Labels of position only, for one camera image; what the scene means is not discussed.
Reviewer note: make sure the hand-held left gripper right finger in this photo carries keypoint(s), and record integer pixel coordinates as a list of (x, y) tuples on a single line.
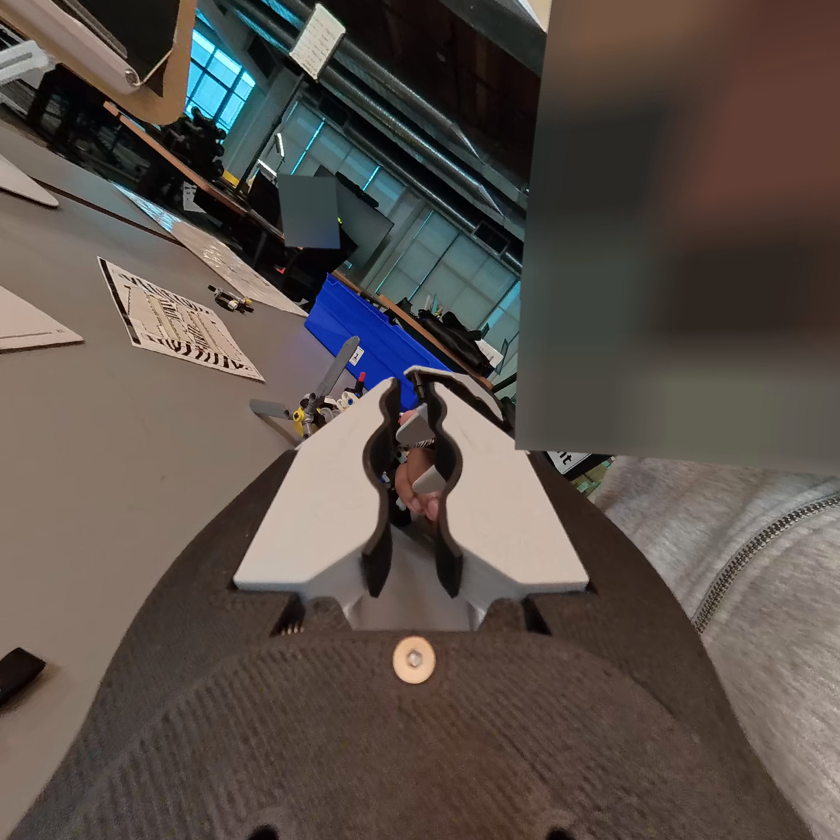
[(512, 512)]

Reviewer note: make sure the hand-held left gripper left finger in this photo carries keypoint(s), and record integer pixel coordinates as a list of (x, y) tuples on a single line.
[(315, 512)]

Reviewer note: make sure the lego helicopter model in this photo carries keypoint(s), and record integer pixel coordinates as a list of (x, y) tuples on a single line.
[(338, 367)]

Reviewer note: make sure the white instruction booklet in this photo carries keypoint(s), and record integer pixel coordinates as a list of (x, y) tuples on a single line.
[(33, 321)]

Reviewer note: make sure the small black yellow lego assembly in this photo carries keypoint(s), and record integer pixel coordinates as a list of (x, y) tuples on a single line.
[(231, 299)]

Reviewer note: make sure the person's right hand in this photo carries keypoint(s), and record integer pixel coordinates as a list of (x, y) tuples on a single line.
[(410, 476)]

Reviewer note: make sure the blue plastic bin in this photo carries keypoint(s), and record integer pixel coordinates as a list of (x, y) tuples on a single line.
[(367, 328)]

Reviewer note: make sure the black background monitor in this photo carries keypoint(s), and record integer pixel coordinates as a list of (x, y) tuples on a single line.
[(367, 223)]

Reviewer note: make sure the zebra striped sticker sheet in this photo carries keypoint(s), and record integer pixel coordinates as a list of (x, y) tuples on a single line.
[(177, 321)]

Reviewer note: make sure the person's grey zip hoodie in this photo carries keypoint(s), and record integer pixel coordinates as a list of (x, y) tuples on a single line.
[(754, 590)]

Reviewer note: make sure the glossy white sheet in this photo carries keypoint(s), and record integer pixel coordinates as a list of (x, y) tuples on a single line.
[(216, 256)]

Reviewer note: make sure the black rectangular object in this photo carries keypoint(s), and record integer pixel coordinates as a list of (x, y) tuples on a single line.
[(18, 676)]

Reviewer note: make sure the white sign on pole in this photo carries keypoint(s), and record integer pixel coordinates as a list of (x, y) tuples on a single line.
[(318, 39)]

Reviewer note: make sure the white monitor stand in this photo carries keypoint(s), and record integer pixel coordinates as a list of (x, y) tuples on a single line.
[(19, 184)]

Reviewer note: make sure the black computer monitor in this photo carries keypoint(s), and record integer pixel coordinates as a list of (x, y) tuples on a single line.
[(124, 23)]

